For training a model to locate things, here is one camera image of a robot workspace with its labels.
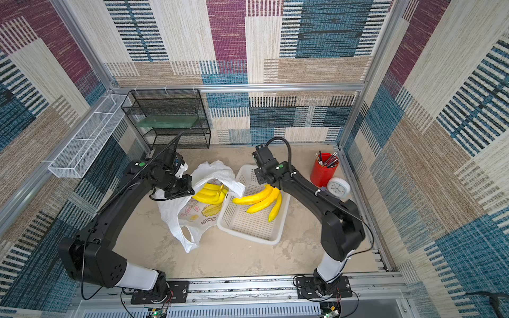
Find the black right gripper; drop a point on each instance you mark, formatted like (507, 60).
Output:
(262, 175)

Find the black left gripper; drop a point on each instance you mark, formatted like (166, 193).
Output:
(188, 189)

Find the yellow banana bunch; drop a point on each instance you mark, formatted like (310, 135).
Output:
(261, 201)

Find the white plastic bag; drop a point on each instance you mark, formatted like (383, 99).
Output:
(187, 218)

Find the white perforated plastic basket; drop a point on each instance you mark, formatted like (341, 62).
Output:
(259, 215)

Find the yellow banana cluster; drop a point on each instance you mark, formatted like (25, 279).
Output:
(211, 194)

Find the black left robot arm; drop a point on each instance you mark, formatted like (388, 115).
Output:
(88, 257)

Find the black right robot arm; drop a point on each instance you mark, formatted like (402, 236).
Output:
(342, 230)

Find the red pen cup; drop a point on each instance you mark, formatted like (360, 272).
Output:
(320, 175)

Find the green board on shelf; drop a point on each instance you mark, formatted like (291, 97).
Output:
(167, 122)

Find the pens in cup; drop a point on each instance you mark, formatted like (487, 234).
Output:
(327, 160)

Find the white round clock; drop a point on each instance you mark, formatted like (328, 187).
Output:
(338, 187)

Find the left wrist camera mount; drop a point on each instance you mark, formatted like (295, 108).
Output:
(180, 166)

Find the black wire mesh shelf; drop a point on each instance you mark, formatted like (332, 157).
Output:
(140, 104)

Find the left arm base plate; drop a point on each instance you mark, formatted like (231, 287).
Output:
(171, 292)

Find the white wire mesh tray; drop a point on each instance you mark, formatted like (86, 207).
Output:
(76, 158)

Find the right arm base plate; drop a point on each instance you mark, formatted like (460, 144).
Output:
(313, 289)

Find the aluminium front rail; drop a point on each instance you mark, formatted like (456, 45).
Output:
(378, 294)

